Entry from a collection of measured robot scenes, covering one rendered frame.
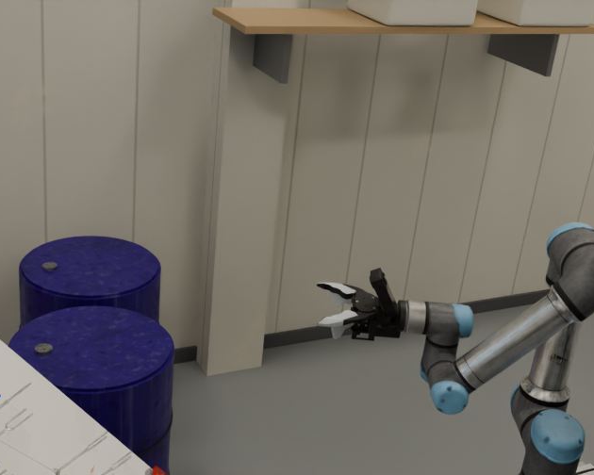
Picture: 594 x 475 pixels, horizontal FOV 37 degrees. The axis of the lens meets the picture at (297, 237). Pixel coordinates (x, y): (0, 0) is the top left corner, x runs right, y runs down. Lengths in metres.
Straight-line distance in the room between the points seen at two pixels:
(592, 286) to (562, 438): 0.37
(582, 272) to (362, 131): 2.76
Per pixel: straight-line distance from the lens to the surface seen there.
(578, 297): 1.90
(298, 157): 4.42
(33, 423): 2.01
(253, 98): 4.02
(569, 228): 2.04
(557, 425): 2.11
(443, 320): 2.02
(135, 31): 3.95
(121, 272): 3.63
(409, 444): 4.30
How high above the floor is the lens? 2.53
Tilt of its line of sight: 24 degrees down
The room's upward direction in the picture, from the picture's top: 6 degrees clockwise
